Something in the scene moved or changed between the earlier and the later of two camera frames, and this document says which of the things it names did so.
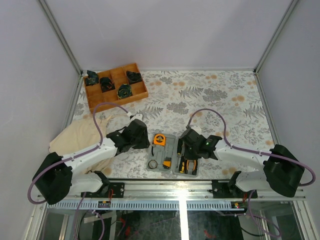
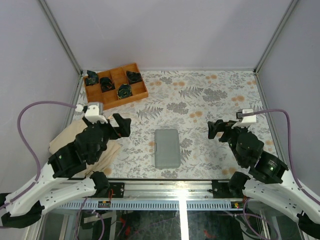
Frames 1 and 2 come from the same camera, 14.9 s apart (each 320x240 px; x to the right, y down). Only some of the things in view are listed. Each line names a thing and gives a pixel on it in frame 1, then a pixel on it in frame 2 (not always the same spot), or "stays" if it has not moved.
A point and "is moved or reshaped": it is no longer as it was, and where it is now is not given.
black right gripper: (187, 156) -> (219, 125)
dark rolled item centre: (124, 91) stays
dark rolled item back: (134, 77) stays
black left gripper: (146, 142) -> (124, 130)
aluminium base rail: (229, 195) stays
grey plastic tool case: (162, 156) is moved or reshaped
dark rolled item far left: (93, 78) stays
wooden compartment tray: (121, 85) stays
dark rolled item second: (106, 84) stays
